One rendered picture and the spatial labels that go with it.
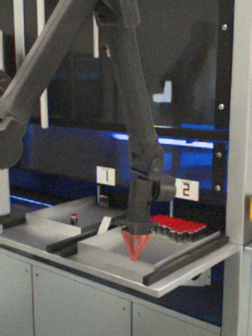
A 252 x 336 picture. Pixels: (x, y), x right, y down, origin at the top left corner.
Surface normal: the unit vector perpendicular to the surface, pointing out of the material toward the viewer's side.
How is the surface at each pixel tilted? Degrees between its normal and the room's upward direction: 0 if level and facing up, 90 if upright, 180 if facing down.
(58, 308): 90
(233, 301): 90
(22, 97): 91
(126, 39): 106
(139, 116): 98
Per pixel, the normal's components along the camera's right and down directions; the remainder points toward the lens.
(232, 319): -0.64, 0.14
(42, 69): 0.56, 0.23
